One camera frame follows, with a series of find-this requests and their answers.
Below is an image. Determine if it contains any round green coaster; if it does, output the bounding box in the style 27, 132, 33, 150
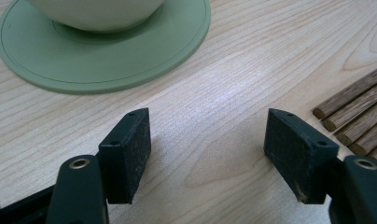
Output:
0, 0, 212, 95

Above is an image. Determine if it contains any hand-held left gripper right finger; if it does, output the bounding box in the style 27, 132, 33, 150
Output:
263, 107, 340, 205

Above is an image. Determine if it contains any row of brown wooden chopsticks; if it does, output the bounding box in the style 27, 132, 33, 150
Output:
312, 63, 377, 166

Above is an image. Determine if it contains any cream ceramic bowl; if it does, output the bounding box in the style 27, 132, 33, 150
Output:
26, 0, 166, 34

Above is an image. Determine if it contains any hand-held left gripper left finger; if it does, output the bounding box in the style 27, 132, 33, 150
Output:
98, 107, 152, 205

